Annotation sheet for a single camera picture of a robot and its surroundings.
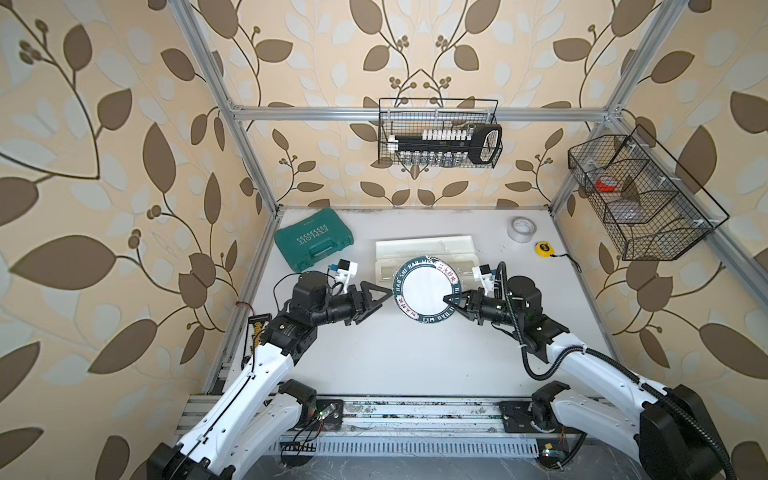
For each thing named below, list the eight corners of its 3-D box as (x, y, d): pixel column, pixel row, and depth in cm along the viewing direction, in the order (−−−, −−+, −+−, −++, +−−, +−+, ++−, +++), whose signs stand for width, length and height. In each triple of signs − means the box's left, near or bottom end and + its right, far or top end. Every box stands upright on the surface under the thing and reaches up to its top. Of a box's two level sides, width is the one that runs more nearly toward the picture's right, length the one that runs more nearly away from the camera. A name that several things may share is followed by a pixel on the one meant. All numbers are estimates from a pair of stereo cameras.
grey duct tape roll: (510, 242, 113) (513, 235, 110) (504, 224, 119) (507, 216, 116) (535, 242, 113) (540, 235, 110) (528, 224, 119) (532, 216, 116)
